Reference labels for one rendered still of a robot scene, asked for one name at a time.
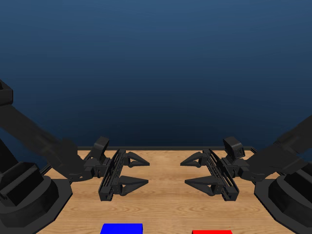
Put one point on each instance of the black table frame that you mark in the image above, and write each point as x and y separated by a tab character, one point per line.
170	148

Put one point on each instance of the blue hollow socket block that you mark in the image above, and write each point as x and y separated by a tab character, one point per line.
121	229

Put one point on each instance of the thin red peg bar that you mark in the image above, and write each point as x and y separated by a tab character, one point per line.
212	232

